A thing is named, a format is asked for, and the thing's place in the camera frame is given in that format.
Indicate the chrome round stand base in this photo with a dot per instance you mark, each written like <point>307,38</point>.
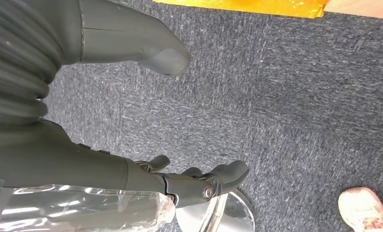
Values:
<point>239,217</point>

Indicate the plastic-wrapped silver robot part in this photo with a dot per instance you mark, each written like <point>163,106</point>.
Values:
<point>82,211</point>

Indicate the pale pink sneaker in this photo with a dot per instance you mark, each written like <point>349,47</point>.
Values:
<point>361,208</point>

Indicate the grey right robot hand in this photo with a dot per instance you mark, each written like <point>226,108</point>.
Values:
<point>82,166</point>

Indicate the person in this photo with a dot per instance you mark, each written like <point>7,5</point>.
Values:
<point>361,208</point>

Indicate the yellow plastic sheet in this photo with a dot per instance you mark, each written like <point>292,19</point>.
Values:
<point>258,6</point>

